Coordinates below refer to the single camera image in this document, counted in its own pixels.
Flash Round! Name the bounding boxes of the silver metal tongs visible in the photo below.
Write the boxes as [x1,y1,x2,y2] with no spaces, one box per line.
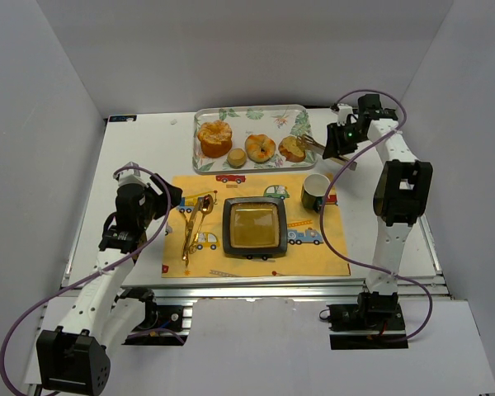
[297,134,357,171]

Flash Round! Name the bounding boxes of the sliced bread piece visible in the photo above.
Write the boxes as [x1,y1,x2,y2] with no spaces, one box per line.
[278,135,306,163]

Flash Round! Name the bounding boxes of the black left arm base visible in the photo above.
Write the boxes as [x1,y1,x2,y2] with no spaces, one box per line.
[114,287,187,347]

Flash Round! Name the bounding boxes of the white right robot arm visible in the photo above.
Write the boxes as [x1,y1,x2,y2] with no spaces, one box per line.
[322,89,433,300]

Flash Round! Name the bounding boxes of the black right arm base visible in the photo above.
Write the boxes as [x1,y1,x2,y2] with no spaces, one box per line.
[318,292,408,351]

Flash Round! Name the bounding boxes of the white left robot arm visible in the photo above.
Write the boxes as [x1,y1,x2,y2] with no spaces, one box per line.
[36,170,182,395]

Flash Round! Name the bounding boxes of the twisted orange-white bread roll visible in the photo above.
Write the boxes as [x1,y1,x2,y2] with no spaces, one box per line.
[245,134,276,163]

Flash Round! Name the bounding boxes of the dark green mug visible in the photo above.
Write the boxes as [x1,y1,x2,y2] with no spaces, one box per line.
[300,173,331,213]

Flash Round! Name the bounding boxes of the gold knife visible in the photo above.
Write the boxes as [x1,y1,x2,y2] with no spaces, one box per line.
[181,196,213,266]

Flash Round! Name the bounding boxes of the white leaf-pattern tray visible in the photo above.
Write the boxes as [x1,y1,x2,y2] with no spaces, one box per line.
[192,105,317,174]

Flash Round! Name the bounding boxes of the gold spoon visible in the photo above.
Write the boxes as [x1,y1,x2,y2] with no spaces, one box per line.
[190,194,215,253]

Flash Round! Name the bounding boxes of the gold fork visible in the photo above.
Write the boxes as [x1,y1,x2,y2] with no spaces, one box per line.
[181,198,200,266]

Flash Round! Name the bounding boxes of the blue label sticker left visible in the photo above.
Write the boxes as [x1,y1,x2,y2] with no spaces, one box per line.
[108,115,137,123]

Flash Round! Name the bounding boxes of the large orange bundt cake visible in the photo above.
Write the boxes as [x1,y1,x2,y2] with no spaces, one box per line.
[197,120,233,158]

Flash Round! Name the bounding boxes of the small round bun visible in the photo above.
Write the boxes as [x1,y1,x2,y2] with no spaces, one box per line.
[227,148,247,168]

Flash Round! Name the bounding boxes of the black square plate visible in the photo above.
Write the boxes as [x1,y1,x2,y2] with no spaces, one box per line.
[222,196,288,261]

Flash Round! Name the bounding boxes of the yellow vehicle-print placemat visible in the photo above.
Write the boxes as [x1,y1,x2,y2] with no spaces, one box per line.
[162,173,351,279]

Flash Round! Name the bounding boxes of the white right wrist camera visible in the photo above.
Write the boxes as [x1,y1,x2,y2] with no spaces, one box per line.
[330,103,354,125]

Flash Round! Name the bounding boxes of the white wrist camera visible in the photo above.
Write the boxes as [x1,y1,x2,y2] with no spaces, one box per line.
[330,103,354,125]
[113,162,149,187]

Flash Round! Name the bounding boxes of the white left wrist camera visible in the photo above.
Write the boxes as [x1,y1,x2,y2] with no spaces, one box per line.
[113,162,149,187]

